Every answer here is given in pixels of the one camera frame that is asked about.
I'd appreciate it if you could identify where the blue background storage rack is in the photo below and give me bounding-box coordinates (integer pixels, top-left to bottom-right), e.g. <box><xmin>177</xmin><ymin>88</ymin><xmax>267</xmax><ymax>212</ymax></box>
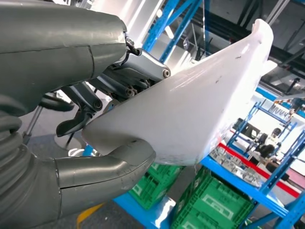
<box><xmin>226</xmin><ymin>87</ymin><xmax>305</xmax><ymax>152</ymax></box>

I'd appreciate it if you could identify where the green plastic crate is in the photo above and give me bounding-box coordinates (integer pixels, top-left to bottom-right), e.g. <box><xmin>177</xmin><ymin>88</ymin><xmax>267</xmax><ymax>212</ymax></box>
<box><xmin>170</xmin><ymin>202</ymin><xmax>208</xmax><ymax>229</ymax></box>
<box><xmin>129</xmin><ymin>163</ymin><xmax>185</xmax><ymax>211</ymax></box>
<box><xmin>181</xmin><ymin>166</ymin><xmax>255</xmax><ymax>229</ymax></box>

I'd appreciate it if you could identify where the blue steel shelf rack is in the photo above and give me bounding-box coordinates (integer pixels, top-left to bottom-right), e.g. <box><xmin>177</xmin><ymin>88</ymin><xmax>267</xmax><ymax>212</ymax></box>
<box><xmin>82</xmin><ymin>0</ymin><xmax>305</xmax><ymax>229</ymax></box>

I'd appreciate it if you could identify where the black stool with chrome pole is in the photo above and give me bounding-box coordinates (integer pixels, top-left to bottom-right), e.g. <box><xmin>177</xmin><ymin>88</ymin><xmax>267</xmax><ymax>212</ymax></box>
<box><xmin>23</xmin><ymin>92</ymin><xmax>76</xmax><ymax>146</ymax></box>

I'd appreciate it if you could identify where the red barrier belt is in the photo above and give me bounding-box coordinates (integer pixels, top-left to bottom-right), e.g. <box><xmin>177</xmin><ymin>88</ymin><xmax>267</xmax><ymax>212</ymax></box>
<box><xmin>218</xmin><ymin>142</ymin><xmax>301</xmax><ymax>199</ymax></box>

